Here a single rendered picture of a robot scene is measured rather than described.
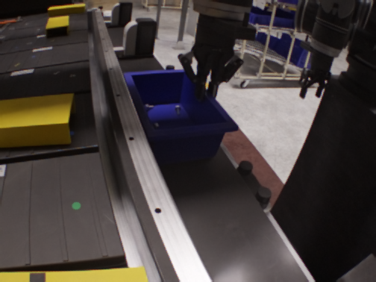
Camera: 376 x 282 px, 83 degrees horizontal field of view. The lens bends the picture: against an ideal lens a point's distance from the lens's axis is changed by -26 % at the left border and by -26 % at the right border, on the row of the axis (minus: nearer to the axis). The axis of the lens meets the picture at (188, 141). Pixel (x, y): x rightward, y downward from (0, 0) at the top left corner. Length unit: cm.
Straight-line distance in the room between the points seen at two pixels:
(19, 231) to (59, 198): 6
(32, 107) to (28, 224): 16
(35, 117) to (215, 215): 29
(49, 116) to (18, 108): 6
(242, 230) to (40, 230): 29
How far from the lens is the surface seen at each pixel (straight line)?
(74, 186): 27
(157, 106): 62
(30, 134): 32
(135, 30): 89
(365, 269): 29
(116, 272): 18
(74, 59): 58
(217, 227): 41
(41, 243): 24
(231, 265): 38
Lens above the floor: 120
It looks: 37 degrees down
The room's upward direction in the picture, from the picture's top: 10 degrees clockwise
